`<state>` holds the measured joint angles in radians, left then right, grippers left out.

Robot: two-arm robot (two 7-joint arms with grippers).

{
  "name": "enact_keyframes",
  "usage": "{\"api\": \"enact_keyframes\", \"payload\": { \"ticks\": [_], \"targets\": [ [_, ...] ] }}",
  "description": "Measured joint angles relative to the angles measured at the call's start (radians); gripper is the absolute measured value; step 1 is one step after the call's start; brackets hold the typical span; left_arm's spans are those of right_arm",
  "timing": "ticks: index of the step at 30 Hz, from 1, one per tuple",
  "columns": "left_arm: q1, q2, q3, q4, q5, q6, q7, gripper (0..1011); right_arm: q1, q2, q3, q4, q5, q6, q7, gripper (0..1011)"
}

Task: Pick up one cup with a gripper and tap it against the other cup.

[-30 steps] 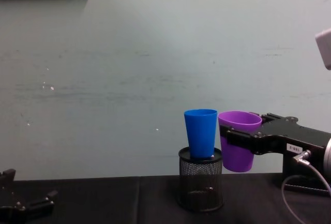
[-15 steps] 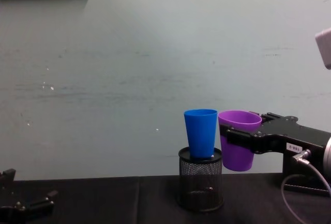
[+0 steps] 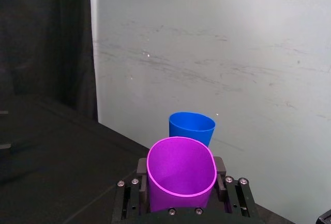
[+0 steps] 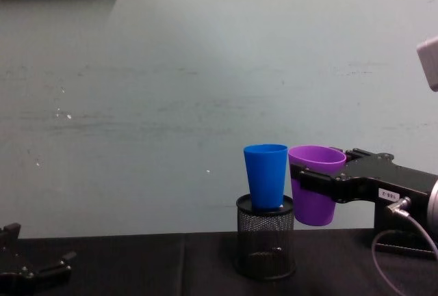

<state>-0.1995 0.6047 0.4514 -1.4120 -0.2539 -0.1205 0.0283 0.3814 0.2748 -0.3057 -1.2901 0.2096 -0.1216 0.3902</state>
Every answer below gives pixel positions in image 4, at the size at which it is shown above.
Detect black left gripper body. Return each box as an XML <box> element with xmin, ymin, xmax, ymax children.
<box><xmin>0</xmin><ymin>268</ymin><xmax>71</xmax><ymax>296</ymax></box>

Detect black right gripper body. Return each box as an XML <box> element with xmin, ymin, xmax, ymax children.
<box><xmin>347</xmin><ymin>161</ymin><xmax>438</xmax><ymax>205</ymax></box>

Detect purple plastic cup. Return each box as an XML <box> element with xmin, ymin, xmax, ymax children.
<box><xmin>287</xmin><ymin>144</ymin><xmax>348</xmax><ymax>227</ymax></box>

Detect blue plastic cup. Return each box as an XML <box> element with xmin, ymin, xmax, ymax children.
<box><xmin>243</xmin><ymin>144</ymin><xmax>289</xmax><ymax>212</ymax></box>

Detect black mesh pen holder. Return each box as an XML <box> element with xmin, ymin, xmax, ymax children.
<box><xmin>235</xmin><ymin>193</ymin><xmax>297</xmax><ymax>281</ymax></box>

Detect black table cloth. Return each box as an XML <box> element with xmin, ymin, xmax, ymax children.
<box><xmin>0</xmin><ymin>228</ymin><xmax>438</xmax><ymax>296</ymax></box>

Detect thin grey gripper cable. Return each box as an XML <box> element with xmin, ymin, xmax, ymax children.
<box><xmin>371</xmin><ymin>197</ymin><xmax>438</xmax><ymax>296</ymax></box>

